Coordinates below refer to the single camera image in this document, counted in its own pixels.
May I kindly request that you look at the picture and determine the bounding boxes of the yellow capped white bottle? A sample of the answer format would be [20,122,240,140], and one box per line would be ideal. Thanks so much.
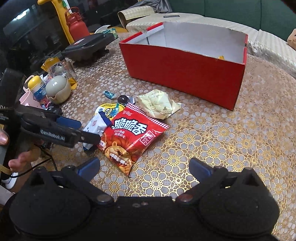
[28,75,50,103]

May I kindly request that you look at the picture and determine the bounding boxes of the pink cup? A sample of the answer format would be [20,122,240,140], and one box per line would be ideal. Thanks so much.
[19,90,43,110]

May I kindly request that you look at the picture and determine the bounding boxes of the cream snack packet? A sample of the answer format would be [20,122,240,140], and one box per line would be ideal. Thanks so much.
[136,90,181,119]

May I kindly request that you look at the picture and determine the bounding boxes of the yellow packaging bag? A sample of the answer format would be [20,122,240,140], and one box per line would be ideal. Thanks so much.
[41,57,78,90]

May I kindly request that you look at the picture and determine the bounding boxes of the green sofa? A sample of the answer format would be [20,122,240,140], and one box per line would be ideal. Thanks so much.
[118,0,296,78]

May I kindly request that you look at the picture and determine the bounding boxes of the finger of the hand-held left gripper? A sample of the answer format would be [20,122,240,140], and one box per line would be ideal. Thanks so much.
[45,113,82,130]
[77,130,102,147]

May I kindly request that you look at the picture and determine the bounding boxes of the grey curtain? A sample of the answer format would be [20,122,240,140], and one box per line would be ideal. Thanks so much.
[134,0,173,13]

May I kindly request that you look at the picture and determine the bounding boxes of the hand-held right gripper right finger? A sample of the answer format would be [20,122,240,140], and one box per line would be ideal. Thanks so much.
[175,158,262,206]

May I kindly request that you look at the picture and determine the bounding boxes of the white handled timer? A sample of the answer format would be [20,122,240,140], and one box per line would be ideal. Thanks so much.
[23,75,36,91]

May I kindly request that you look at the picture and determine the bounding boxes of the person's left hand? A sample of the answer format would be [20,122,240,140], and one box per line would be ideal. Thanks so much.
[0,129,42,170]

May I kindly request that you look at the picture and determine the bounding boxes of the black tabletop appliance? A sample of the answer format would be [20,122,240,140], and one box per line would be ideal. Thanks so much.
[62,32,109,62]

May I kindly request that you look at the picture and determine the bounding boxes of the grey green round container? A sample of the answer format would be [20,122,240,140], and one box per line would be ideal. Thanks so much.
[46,75,72,104]

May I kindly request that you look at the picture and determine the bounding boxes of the green tissue pack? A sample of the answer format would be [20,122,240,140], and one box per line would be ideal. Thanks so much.
[102,28,119,40]

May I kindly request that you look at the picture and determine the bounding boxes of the red water bottle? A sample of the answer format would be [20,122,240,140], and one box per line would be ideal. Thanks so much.
[64,7,90,43]

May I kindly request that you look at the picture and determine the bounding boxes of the yellow cartoon packet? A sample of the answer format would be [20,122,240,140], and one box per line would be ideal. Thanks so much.
[95,103,127,121]

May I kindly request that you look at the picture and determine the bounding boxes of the dark round chocolate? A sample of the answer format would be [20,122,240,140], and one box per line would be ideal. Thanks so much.
[117,95,136,105]

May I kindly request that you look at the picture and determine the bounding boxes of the white blue snack packet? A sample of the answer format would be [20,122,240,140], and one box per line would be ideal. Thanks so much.
[83,113,112,153]

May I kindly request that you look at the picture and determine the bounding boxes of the black cable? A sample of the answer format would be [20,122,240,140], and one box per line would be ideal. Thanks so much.
[30,144,57,177]

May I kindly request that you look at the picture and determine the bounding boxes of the clear glass cup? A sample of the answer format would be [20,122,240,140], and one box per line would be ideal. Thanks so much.
[54,59,78,81]

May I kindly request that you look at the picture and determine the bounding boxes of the yellow giraffe toy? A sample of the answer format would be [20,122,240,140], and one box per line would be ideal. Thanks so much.
[38,0,114,46]

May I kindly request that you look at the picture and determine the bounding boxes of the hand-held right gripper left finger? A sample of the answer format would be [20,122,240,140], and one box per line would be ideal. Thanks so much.
[30,157,114,206]

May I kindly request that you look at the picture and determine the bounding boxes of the red snack packet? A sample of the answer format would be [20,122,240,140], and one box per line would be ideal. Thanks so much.
[98,103,170,178]

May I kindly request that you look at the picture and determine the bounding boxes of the red cardboard box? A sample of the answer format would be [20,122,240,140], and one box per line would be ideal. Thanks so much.
[119,21,248,111]

